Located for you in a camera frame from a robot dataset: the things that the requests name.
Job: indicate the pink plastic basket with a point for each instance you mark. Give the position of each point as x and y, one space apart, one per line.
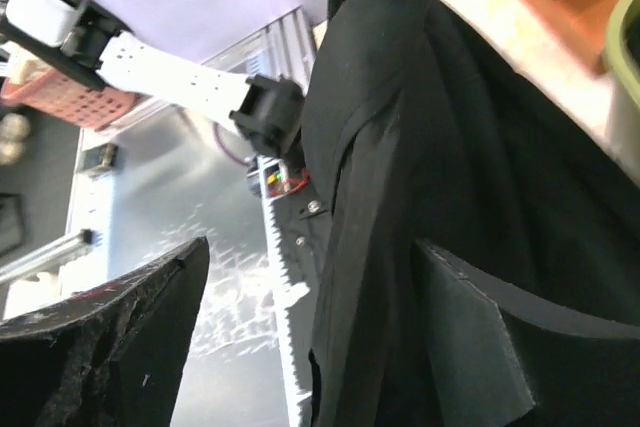
55 94

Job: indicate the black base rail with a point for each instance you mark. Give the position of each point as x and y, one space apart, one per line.
303 223

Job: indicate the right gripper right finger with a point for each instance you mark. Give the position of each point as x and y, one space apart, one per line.
502 356

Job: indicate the white cable duct strip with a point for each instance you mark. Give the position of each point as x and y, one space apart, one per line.
285 295

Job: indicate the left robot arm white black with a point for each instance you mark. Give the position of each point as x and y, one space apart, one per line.
96 68

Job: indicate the green plastic basket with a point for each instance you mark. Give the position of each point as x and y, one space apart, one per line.
621 42

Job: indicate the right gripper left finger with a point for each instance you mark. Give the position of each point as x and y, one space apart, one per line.
110 356

